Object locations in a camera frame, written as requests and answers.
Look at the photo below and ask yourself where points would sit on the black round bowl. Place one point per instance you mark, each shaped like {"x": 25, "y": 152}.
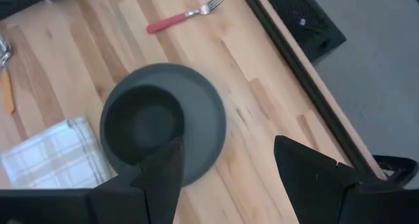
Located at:
{"x": 144, "y": 122}

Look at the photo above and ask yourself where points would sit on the grey round plate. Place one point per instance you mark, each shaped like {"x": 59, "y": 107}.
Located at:
{"x": 203, "y": 119}

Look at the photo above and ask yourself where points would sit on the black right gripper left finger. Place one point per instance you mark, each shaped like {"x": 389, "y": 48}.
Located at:
{"x": 160, "y": 184}

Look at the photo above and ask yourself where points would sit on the black metal table frame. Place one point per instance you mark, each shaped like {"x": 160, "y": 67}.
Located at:
{"x": 294, "y": 63}

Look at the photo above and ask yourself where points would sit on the white plaid cloth napkin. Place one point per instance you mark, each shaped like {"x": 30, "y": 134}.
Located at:
{"x": 55, "y": 155}

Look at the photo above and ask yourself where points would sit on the black perforated box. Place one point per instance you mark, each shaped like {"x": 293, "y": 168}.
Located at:
{"x": 301, "y": 21}

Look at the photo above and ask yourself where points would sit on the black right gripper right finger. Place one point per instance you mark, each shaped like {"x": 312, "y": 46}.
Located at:
{"x": 311, "y": 184}

